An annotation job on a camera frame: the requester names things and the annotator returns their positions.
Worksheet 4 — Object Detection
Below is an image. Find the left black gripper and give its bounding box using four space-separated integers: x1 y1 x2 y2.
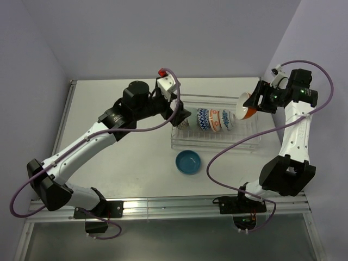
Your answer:
134 88 191 126

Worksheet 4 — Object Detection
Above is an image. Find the orange rimmed bowl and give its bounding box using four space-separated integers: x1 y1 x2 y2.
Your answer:
235 92 257 120

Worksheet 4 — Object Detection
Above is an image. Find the brown patterned bowl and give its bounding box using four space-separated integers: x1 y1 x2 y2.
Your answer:
176 119 189 131

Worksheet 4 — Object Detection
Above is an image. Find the blue zigzag bowl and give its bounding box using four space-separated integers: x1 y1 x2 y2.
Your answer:
197 108 210 131

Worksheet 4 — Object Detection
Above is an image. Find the blue floral bowl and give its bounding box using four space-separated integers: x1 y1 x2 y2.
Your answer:
219 109 235 132

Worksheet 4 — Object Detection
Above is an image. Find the orange floral bowl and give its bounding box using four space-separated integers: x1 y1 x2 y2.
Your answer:
208 109 221 132

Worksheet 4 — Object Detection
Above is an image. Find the solid teal blue bowl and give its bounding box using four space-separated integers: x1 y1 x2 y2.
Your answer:
175 150 202 175

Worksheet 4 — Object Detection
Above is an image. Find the teal dashed bowl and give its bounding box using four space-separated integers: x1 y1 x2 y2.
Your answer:
186 107 199 131

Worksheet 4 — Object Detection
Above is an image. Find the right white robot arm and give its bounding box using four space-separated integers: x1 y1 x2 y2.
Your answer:
235 65 318 212

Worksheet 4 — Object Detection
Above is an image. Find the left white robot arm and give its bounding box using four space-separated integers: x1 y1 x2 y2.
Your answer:
27 75 191 217

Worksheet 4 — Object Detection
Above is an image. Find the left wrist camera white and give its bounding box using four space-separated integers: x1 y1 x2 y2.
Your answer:
156 74 180 102

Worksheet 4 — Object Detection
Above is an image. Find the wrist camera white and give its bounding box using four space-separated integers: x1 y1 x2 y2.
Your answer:
270 64 289 89
156 74 180 102

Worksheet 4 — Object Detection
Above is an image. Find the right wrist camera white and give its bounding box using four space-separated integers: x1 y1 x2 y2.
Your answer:
270 64 289 89

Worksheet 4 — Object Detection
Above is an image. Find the white wire dish rack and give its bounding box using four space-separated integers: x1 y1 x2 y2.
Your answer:
171 94 259 152

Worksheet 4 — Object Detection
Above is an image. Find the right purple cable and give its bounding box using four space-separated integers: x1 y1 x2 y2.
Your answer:
207 59 335 232

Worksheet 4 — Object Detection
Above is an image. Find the purple cable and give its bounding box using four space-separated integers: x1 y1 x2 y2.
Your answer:
207 59 335 232
10 68 182 240

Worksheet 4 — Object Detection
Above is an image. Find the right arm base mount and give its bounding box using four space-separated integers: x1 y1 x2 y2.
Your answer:
212 196 267 231

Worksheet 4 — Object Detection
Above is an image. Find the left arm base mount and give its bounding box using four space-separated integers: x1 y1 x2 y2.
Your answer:
73 200 123 235

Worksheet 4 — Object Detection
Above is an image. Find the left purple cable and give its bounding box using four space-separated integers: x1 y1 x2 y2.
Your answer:
10 68 182 240

